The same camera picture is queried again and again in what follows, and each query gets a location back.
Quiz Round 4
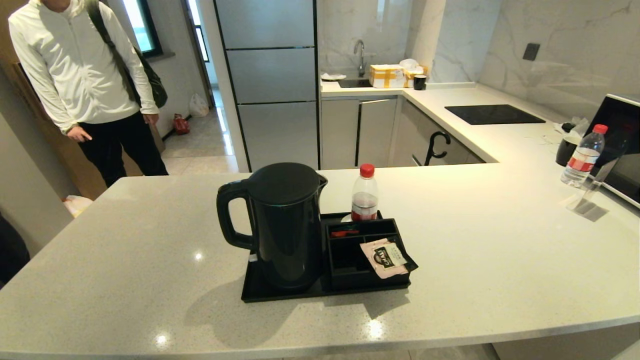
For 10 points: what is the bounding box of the pink tea bag sachet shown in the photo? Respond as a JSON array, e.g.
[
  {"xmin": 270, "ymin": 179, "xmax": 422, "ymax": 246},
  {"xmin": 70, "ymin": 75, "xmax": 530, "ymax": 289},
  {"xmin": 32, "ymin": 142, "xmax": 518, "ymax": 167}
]
[{"xmin": 360, "ymin": 238, "xmax": 409, "ymax": 279}]

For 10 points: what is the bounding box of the small yellow white box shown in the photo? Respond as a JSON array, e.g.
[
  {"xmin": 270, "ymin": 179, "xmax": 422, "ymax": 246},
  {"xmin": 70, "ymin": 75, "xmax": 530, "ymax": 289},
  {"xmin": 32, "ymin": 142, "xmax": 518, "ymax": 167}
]
[{"xmin": 404, "ymin": 66, "xmax": 430, "ymax": 88}]

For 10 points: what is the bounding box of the white base cabinet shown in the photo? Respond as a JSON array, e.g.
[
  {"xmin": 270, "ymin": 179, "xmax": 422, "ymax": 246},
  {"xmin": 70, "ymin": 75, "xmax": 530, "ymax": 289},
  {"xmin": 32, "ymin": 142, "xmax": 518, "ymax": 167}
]
[{"xmin": 320, "ymin": 96, "xmax": 486, "ymax": 170}]

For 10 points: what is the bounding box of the black electric kettle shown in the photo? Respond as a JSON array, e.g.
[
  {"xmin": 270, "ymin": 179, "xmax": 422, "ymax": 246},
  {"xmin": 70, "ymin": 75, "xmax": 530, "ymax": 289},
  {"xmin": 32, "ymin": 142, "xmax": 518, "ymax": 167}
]
[{"xmin": 216, "ymin": 162, "xmax": 329, "ymax": 292}]

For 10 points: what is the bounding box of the silver refrigerator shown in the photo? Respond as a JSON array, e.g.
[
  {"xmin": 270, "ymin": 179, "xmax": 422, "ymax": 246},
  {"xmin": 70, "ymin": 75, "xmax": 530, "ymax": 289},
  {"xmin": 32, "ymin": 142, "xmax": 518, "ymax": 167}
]
[{"xmin": 214, "ymin": 0, "xmax": 321, "ymax": 173}]

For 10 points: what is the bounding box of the yellow white striped box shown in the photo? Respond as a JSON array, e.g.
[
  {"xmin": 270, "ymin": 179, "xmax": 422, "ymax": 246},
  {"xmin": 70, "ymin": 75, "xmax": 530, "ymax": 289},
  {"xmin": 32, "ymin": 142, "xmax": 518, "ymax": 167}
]
[{"xmin": 369, "ymin": 64, "xmax": 406, "ymax": 89}]

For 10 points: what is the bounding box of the dark framed window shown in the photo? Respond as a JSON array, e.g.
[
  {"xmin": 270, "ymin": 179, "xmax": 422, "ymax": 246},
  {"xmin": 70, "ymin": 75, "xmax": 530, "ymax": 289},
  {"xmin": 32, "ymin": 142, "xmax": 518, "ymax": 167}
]
[{"xmin": 122, "ymin": 0, "xmax": 163, "ymax": 58}]

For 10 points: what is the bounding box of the large black mug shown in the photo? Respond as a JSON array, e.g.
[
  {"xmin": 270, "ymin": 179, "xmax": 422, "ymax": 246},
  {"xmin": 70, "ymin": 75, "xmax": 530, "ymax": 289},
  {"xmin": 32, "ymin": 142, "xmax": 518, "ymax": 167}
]
[{"xmin": 556, "ymin": 135, "xmax": 581, "ymax": 167}]

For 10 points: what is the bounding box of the crumpled white orange plastic bag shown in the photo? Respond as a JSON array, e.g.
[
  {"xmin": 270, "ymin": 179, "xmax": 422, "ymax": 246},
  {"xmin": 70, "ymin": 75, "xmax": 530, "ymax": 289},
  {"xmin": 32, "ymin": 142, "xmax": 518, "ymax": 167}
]
[{"xmin": 62, "ymin": 194, "xmax": 93, "ymax": 218}]

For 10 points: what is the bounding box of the dark green shoulder bag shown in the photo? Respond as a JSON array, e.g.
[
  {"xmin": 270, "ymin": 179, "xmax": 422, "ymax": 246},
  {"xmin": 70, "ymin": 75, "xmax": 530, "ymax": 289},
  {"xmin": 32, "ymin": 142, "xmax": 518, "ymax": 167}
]
[{"xmin": 86, "ymin": 0, "xmax": 169, "ymax": 109}]

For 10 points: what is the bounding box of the clear water bottle red cap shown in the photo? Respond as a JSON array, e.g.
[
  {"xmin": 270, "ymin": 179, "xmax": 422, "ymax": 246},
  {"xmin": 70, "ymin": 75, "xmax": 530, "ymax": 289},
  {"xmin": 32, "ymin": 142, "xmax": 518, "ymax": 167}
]
[{"xmin": 561, "ymin": 124, "xmax": 610, "ymax": 189}]

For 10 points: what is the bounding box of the black compartment organizer box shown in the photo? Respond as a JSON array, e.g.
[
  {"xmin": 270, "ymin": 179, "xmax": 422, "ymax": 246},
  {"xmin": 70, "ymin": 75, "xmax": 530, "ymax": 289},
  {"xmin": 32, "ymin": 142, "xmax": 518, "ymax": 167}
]
[{"xmin": 325, "ymin": 218, "xmax": 419, "ymax": 291}]

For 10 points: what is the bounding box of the black induction cooktop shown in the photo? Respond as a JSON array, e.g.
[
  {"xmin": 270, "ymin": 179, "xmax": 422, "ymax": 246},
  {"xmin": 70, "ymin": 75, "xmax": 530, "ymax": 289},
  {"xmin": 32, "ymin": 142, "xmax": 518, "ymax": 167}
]
[{"xmin": 445, "ymin": 104, "xmax": 547, "ymax": 126}]

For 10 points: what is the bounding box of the clear acrylic sign holder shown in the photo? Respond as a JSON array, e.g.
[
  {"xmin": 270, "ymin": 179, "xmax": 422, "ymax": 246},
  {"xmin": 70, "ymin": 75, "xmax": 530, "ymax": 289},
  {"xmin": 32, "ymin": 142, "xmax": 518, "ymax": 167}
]
[{"xmin": 567, "ymin": 155, "xmax": 623, "ymax": 217}]

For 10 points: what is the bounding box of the water bottle with dark liquid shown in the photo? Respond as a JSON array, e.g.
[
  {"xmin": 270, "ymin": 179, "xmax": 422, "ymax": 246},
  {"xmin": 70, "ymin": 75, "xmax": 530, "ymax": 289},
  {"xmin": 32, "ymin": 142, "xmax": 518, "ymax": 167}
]
[{"xmin": 351, "ymin": 163, "xmax": 380, "ymax": 222}]

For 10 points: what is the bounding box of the chrome sink faucet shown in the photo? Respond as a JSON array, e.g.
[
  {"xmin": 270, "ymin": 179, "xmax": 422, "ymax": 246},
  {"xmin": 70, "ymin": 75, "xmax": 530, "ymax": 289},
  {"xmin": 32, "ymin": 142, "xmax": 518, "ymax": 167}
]
[{"xmin": 353, "ymin": 39, "xmax": 367, "ymax": 78}]

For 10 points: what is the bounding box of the black curved faucet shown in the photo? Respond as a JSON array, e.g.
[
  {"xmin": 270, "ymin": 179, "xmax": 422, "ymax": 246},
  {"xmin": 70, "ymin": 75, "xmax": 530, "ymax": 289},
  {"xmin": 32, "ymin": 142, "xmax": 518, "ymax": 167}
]
[{"xmin": 424, "ymin": 131, "xmax": 452, "ymax": 166}]

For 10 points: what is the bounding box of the black rectangular serving tray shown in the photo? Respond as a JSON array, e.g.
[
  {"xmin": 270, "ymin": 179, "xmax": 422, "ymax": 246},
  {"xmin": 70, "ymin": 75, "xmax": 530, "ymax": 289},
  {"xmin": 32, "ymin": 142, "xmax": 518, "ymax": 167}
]
[{"xmin": 241, "ymin": 210, "xmax": 419, "ymax": 303}]

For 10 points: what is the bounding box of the person in white jacket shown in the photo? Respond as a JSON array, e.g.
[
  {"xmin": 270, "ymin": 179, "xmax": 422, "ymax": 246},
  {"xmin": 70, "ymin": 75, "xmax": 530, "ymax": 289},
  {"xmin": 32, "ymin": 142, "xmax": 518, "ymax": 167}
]
[{"xmin": 8, "ymin": 0, "xmax": 169, "ymax": 188}]

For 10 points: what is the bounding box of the black microwave oven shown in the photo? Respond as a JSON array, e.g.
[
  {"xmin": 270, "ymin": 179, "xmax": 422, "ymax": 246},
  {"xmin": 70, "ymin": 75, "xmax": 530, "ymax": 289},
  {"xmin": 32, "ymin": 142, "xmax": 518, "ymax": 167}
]
[{"xmin": 585, "ymin": 93, "xmax": 640, "ymax": 209}]

